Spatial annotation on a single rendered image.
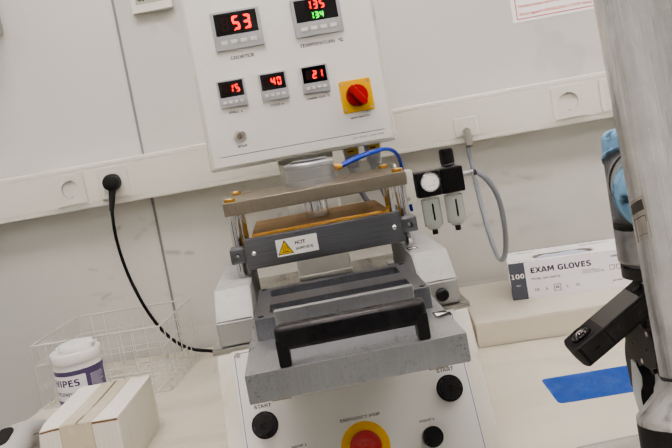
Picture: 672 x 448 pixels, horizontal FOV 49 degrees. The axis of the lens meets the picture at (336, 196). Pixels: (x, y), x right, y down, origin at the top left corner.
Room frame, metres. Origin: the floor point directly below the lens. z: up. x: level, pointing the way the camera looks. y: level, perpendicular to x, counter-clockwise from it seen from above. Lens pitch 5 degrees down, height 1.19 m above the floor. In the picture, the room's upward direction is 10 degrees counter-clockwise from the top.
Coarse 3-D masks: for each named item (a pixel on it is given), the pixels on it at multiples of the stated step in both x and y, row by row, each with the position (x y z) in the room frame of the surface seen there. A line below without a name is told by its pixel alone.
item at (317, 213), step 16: (320, 208) 1.13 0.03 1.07; (336, 208) 1.20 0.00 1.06; (352, 208) 1.16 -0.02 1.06; (368, 208) 1.12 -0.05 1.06; (384, 208) 1.08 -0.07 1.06; (256, 224) 1.18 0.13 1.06; (272, 224) 1.13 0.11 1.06; (288, 224) 1.10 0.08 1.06; (304, 224) 1.06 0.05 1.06; (320, 224) 1.06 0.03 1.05
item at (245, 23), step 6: (246, 12) 1.26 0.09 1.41; (222, 18) 1.26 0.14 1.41; (228, 18) 1.26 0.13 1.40; (234, 18) 1.26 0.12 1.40; (240, 18) 1.26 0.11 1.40; (246, 18) 1.26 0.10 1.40; (222, 24) 1.26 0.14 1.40; (228, 24) 1.26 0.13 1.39; (234, 24) 1.26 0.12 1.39; (240, 24) 1.26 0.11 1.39; (246, 24) 1.26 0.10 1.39; (252, 24) 1.26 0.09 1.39; (222, 30) 1.26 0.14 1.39; (228, 30) 1.26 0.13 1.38; (234, 30) 1.26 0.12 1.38; (240, 30) 1.26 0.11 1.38
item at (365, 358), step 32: (384, 288) 0.77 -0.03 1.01; (288, 320) 0.76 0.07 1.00; (448, 320) 0.75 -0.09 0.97; (256, 352) 0.76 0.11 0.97; (320, 352) 0.72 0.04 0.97; (352, 352) 0.70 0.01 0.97; (384, 352) 0.69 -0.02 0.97; (416, 352) 0.69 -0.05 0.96; (448, 352) 0.70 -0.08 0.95; (256, 384) 0.69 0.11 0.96; (288, 384) 0.69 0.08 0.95; (320, 384) 0.69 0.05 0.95; (352, 384) 0.69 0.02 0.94
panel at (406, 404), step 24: (240, 360) 0.93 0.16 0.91; (240, 384) 0.92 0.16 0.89; (360, 384) 0.92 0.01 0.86; (384, 384) 0.92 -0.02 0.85; (408, 384) 0.91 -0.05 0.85; (432, 384) 0.91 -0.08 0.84; (240, 408) 0.91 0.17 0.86; (264, 408) 0.91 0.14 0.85; (288, 408) 0.91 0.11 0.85; (312, 408) 0.91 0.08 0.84; (336, 408) 0.90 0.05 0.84; (360, 408) 0.90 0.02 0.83; (384, 408) 0.90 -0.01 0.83; (408, 408) 0.90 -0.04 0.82; (432, 408) 0.90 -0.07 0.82; (456, 408) 0.90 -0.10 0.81; (288, 432) 0.89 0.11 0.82; (312, 432) 0.89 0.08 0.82; (336, 432) 0.89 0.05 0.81; (384, 432) 0.89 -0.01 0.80; (408, 432) 0.89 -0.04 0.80; (456, 432) 0.89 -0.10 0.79; (480, 432) 0.89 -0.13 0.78
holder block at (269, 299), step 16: (352, 272) 0.97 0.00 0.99; (368, 272) 0.95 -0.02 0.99; (384, 272) 0.95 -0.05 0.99; (400, 272) 0.91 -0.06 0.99; (272, 288) 0.95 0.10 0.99; (288, 288) 0.95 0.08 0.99; (304, 288) 0.95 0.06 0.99; (320, 288) 0.90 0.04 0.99; (336, 288) 0.88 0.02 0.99; (352, 288) 0.87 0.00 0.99; (368, 288) 0.87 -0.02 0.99; (416, 288) 0.81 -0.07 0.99; (272, 304) 0.86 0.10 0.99; (288, 304) 0.86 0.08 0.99; (432, 304) 0.81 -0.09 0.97; (256, 320) 0.80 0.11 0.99; (272, 320) 0.80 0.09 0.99; (272, 336) 0.80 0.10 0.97
